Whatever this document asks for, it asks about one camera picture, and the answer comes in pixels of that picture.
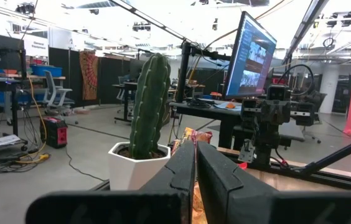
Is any coiled black cable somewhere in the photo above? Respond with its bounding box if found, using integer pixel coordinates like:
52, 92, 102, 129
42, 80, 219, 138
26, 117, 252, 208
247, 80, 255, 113
186, 96, 212, 110

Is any black background desk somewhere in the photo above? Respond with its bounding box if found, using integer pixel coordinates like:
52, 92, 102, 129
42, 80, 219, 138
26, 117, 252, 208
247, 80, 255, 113
112, 81, 139, 124

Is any green cactus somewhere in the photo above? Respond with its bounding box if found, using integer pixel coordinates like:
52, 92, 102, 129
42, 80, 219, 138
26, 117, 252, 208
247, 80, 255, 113
128, 52, 172, 161

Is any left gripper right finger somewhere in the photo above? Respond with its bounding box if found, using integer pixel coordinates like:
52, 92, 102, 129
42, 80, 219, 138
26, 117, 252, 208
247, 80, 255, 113
195, 141, 351, 224

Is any white paper on cart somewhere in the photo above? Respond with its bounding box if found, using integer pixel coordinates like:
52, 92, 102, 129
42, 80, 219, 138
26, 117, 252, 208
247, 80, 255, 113
0, 134, 22, 148

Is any orange mandala tapestry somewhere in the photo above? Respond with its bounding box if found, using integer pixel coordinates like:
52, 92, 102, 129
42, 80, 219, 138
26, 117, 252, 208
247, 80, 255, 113
78, 50, 100, 101

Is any black floor cable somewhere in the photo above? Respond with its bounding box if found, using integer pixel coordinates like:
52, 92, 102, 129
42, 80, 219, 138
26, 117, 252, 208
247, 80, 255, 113
64, 145, 107, 183

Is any computer monitor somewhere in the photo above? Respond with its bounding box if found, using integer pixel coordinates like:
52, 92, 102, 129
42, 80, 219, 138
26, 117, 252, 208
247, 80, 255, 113
224, 11, 278, 101

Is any black office chair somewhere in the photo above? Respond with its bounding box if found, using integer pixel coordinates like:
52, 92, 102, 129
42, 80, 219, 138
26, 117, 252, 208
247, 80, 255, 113
290, 89, 328, 144

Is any red and black box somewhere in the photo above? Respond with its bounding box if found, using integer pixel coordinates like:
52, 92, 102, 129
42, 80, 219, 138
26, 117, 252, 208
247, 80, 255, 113
39, 116, 68, 149

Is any black monitor stand pole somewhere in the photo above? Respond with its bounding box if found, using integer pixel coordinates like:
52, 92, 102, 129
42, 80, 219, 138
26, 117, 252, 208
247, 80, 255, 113
175, 41, 233, 104

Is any white sign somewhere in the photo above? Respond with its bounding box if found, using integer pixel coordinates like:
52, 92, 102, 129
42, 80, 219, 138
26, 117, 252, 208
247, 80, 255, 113
22, 33, 50, 58

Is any yellow floor cable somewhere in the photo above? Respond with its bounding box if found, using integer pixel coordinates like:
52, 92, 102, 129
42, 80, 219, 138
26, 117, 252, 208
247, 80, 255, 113
15, 77, 51, 165

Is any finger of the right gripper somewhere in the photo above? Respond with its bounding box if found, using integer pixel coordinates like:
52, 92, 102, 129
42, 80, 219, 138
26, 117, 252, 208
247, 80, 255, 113
275, 101, 291, 124
261, 101, 276, 124

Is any white column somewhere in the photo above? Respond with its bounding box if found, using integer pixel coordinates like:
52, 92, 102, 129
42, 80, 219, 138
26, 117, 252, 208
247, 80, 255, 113
317, 65, 340, 114

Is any blue cloth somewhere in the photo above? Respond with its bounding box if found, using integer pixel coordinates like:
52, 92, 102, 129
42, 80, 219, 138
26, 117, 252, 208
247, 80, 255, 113
213, 101, 242, 112

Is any black partition wall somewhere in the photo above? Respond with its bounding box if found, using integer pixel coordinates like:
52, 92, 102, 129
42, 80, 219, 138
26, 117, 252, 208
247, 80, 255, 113
48, 46, 139, 106

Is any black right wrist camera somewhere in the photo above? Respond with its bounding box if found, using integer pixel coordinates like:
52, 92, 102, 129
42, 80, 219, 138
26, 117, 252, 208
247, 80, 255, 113
266, 83, 292, 102

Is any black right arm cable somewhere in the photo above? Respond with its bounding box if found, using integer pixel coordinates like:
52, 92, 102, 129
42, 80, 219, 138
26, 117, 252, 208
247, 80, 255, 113
275, 63, 316, 96

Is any red Maruchan noodle packet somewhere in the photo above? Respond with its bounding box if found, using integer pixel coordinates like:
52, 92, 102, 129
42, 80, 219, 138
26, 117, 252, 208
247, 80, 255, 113
171, 126, 213, 224

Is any blue storage bin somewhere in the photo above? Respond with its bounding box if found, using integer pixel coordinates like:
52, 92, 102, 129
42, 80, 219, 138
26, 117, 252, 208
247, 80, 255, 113
29, 63, 63, 78

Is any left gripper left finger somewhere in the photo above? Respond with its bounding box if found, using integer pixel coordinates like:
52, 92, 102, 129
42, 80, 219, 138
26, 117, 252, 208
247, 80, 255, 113
25, 141, 197, 224

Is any grey office chair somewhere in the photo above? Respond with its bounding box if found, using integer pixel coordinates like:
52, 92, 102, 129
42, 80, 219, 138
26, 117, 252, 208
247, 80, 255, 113
42, 70, 76, 118

